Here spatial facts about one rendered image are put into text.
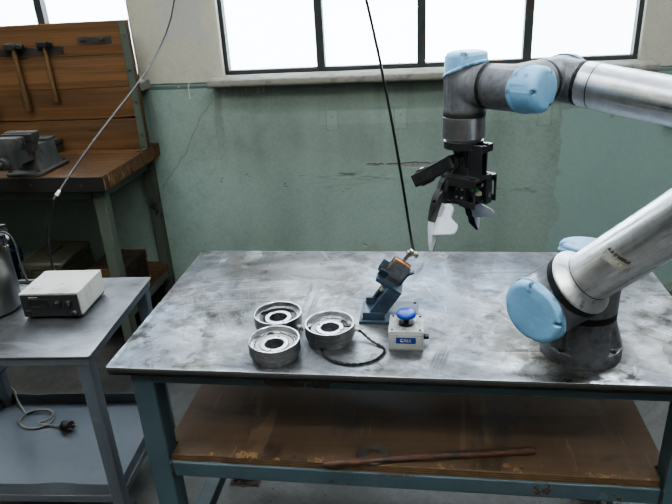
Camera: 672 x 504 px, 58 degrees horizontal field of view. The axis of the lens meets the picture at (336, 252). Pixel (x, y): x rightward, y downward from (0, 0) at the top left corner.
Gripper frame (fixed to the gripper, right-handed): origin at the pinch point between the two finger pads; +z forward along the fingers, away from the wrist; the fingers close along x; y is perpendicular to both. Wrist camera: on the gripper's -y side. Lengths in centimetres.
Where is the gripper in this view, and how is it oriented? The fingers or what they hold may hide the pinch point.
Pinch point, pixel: (451, 240)
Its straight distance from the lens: 121.8
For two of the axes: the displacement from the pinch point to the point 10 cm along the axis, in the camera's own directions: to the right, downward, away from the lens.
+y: 6.9, 2.4, -6.8
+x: 7.2, -3.0, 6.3
